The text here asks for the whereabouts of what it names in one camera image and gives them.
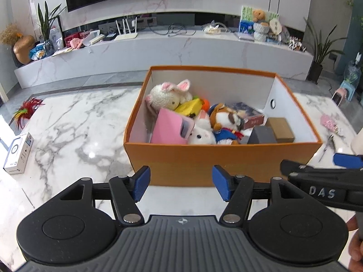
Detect red feather toy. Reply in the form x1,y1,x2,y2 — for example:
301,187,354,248
13,97,45,129

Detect brown cardboard box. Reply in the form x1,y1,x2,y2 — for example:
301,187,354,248
267,117,296,143

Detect pink device with dark screen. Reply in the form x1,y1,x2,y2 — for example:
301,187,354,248
332,89,348,107

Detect wrapped flower bouquet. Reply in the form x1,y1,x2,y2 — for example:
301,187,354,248
344,52,363,84

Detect dark patterned box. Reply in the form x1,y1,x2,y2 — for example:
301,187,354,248
230,102,267,131

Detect white marble TV cabinet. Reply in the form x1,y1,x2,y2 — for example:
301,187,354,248
14,31,314,90

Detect cow figurines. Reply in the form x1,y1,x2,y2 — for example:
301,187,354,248
288,38,307,52

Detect gold vase with dried flowers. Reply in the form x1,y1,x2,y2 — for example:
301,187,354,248
0,24,36,65

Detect orange cardboard box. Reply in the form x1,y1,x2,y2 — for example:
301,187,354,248
123,66,324,187

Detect pink card keychain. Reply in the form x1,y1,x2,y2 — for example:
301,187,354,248
320,113,345,135

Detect blue and green painting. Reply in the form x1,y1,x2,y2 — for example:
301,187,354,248
239,5,280,34

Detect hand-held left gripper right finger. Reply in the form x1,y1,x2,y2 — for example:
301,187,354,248
213,165,312,225

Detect black framed photo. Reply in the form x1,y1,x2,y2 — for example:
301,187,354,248
49,15,64,51

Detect white flat device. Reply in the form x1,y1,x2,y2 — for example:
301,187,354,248
83,31,105,46

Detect white knitted pot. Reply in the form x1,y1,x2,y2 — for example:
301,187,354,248
253,22,269,42

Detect blue snack packet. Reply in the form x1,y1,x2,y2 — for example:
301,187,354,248
30,44,46,61

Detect white product carton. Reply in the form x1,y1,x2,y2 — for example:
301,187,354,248
3,132,34,175

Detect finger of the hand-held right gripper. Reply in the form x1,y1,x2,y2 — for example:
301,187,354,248
280,159,363,176
333,152,363,167

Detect brown bear plush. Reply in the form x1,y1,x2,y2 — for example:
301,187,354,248
208,103,246,145

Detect person's right hand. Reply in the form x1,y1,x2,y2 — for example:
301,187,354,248
346,213,363,272

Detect white router with antennas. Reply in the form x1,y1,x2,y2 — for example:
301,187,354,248
114,17,138,41

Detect white fluffy bunny plush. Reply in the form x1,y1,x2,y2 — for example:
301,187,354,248
187,110,217,146

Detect green plant in glass vase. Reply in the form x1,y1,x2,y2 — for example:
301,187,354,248
37,1,67,57

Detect round paper fan sign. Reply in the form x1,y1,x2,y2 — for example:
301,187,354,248
268,18,283,39

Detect light blue stool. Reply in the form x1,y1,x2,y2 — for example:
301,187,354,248
340,81,356,101

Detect dark grey box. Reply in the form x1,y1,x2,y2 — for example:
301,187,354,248
247,125,278,145

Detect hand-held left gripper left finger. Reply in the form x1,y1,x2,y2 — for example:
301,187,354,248
45,165,151,226

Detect pink notebook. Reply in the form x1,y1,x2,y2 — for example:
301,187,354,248
150,108,196,145

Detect white crochet rabbit plush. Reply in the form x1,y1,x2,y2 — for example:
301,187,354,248
145,79,193,117

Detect black cables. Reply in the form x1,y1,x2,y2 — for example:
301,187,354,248
167,24,196,37

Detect potted plant in black pot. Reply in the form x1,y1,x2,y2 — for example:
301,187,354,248
303,17,348,84

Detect yellow banana toy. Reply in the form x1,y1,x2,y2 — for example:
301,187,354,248
174,98,205,117

